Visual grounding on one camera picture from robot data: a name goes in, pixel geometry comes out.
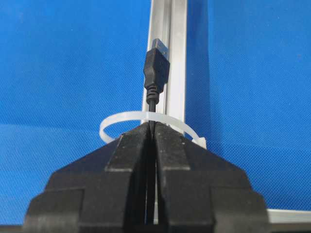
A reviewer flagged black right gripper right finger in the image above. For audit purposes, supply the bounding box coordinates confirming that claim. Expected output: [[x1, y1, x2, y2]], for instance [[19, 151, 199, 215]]
[[155, 123, 269, 233]]

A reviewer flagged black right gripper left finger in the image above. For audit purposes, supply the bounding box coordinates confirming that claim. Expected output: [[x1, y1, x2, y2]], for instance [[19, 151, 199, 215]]
[[23, 123, 150, 233]]

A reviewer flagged black USB cable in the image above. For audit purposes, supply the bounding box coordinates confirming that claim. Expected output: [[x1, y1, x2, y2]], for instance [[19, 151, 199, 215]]
[[142, 38, 171, 225]]

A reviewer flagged white zip tie loop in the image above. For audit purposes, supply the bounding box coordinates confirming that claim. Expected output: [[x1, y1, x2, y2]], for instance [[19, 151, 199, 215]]
[[99, 111, 207, 149]]

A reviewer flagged aluminium extrusion frame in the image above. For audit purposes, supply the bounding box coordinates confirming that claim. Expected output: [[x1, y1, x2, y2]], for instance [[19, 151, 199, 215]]
[[148, 0, 311, 223]]

